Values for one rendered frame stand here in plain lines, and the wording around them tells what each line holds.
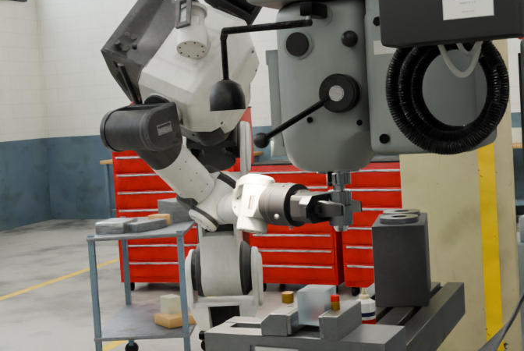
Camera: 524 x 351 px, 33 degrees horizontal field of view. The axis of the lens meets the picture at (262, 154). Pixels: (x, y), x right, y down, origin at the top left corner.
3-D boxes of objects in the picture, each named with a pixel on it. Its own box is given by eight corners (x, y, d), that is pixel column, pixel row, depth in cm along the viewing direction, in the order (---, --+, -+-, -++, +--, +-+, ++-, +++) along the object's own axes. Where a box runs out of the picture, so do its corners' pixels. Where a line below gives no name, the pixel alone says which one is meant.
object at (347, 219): (323, 225, 173) (322, 196, 173) (339, 222, 176) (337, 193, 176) (342, 226, 170) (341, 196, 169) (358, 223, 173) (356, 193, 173)
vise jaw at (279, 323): (260, 335, 157) (259, 313, 157) (288, 318, 169) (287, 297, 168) (292, 337, 155) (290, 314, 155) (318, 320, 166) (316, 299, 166)
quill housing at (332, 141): (274, 175, 167) (263, 3, 165) (312, 165, 185) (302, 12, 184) (372, 171, 159) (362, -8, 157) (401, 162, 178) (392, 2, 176)
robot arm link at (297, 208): (305, 187, 170) (260, 186, 179) (307, 237, 171) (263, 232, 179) (346, 180, 179) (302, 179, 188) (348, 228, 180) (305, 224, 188)
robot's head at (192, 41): (181, 65, 197) (173, 41, 189) (182, 27, 202) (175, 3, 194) (210, 62, 196) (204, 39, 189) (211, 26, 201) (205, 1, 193)
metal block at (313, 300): (298, 324, 158) (296, 291, 157) (311, 316, 163) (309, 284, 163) (325, 325, 155) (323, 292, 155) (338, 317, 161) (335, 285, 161)
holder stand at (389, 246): (375, 307, 203) (369, 221, 202) (382, 287, 225) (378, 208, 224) (429, 306, 201) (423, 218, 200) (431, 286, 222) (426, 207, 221)
